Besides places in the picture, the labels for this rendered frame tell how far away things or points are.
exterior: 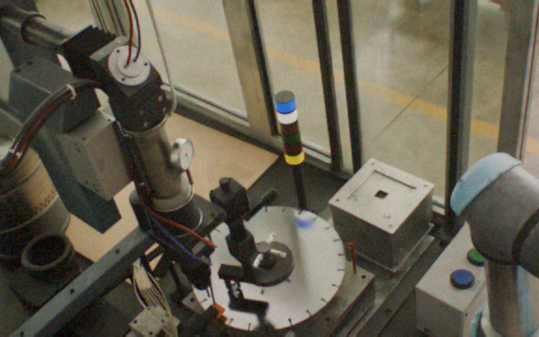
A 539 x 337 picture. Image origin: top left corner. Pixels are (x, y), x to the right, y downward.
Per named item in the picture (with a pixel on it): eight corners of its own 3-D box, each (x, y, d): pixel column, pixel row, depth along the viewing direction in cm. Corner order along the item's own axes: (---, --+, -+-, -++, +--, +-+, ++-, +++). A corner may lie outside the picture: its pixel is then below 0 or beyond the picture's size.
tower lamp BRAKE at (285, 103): (284, 98, 159) (283, 88, 157) (299, 104, 157) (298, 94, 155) (271, 109, 157) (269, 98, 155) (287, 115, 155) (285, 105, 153)
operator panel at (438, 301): (477, 245, 168) (481, 203, 158) (521, 266, 162) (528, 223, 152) (415, 328, 154) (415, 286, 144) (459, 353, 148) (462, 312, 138)
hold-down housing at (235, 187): (246, 239, 138) (227, 165, 124) (262, 252, 135) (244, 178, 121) (225, 255, 135) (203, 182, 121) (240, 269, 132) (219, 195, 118)
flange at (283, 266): (243, 244, 153) (241, 237, 151) (294, 241, 151) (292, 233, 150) (240, 285, 145) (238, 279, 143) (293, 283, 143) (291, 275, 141)
